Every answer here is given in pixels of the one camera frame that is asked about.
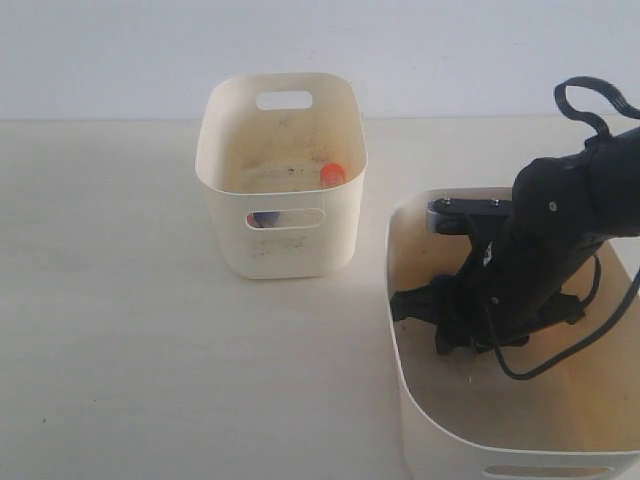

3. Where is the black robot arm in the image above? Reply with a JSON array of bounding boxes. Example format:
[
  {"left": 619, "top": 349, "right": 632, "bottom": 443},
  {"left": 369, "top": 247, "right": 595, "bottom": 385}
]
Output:
[{"left": 390, "top": 129, "right": 639, "bottom": 354}]

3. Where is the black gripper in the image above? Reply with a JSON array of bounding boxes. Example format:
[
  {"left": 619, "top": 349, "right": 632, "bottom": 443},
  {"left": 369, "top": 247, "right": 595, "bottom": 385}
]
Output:
[{"left": 390, "top": 245, "right": 585, "bottom": 356}]

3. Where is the black cable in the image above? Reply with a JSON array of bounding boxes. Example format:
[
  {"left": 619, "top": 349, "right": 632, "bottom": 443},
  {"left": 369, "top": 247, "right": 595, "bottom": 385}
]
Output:
[{"left": 492, "top": 75, "right": 640, "bottom": 381}]

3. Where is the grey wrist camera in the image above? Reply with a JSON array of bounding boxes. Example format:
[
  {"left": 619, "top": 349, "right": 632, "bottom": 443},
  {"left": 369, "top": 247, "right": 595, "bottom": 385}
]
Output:
[{"left": 426, "top": 197, "right": 512, "bottom": 236}]

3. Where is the orange-capped tube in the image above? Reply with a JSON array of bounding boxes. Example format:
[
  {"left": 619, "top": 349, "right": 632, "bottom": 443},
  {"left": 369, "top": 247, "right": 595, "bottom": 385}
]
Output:
[{"left": 320, "top": 163, "right": 346, "bottom": 189}]

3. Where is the blue-capped tube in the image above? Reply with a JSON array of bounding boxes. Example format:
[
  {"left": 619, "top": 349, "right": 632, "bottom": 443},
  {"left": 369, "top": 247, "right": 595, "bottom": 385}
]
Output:
[{"left": 246, "top": 211, "right": 280, "bottom": 228}]

